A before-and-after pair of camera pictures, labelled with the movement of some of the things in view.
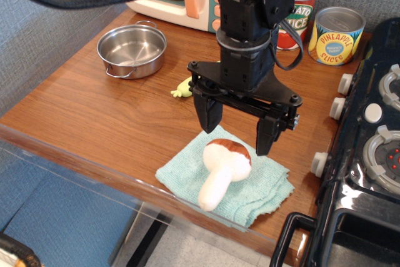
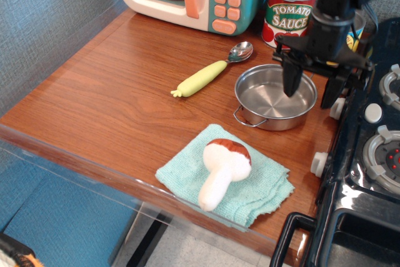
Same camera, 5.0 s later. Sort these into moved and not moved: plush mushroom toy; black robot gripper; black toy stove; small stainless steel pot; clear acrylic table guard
Moved: black robot gripper; small stainless steel pot
Not moved: black toy stove; plush mushroom toy; clear acrylic table guard
